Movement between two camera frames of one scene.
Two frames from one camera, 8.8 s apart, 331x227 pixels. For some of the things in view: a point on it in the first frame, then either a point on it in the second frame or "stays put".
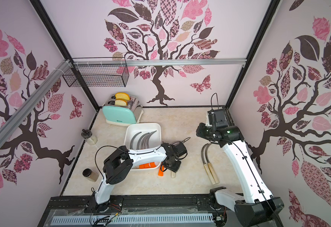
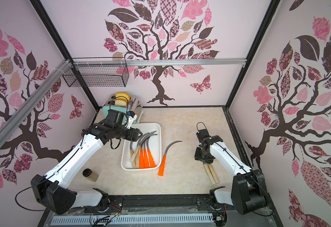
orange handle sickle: x=152 y=165 stays put
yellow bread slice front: x=120 y=102 stays put
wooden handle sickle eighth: x=206 y=166 stays put
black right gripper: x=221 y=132 -> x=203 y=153
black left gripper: x=175 y=169 -> x=133 y=134
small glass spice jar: x=90 y=175 stays put
